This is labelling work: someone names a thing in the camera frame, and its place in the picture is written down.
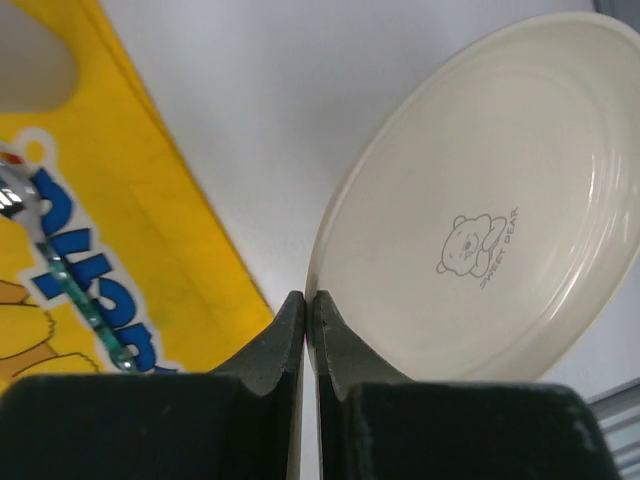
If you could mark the beige cup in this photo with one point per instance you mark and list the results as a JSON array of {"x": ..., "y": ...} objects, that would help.
[{"x": 38, "y": 71}]

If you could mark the cream bear plate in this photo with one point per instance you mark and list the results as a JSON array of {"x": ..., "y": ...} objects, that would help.
[{"x": 494, "y": 215}]

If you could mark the green handled silver spoon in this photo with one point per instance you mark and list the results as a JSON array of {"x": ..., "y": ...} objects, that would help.
[{"x": 20, "y": 203}]

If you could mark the yellow Pikachu placemat cloth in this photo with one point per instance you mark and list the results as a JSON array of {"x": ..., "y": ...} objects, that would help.
[{"x": 123, "y": 210}]

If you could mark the aluminium front rail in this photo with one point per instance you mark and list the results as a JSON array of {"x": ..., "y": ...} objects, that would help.
[{"x": 618, "y": 416}]

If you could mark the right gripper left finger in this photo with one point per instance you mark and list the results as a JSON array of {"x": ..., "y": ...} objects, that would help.
[{"x": 238, "y": 421}]

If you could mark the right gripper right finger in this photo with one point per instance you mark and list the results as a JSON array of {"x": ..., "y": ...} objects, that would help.
[{"x": 376, "y": 423}]

